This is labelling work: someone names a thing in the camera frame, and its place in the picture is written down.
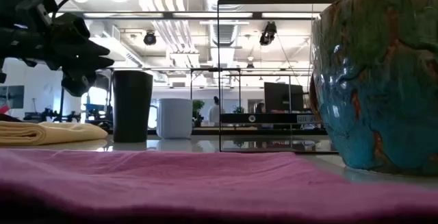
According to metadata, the black ceiling camera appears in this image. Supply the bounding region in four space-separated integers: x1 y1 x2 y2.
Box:
259 21 278 47
143 30 157 47

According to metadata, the pink cloth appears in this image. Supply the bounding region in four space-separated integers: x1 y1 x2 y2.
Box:
0 148 438 224

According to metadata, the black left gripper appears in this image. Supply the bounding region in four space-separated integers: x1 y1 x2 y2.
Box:
51 12 116 98

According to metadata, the white ceramic mug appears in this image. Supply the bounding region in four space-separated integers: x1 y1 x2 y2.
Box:
149 97 194 140

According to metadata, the tall black tumbler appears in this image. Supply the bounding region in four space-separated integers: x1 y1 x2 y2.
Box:
112 69 154 143

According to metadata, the black metal frame shelf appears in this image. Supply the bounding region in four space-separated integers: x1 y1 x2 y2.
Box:
217 0 340 154

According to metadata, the blue-green glazed ceramic mug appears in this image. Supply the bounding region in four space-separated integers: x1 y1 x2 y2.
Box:
309 0 438 177

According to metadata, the black monitor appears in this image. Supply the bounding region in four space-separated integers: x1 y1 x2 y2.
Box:
263 82 305 113

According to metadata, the white shelf label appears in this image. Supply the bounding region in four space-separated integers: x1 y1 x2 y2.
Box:
296 114 318 124

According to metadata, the dark wall panel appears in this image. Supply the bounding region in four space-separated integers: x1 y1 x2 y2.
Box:
0 85 25 110

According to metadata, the folded yellow cloth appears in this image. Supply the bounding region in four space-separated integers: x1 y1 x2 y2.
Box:
0 120 109 147

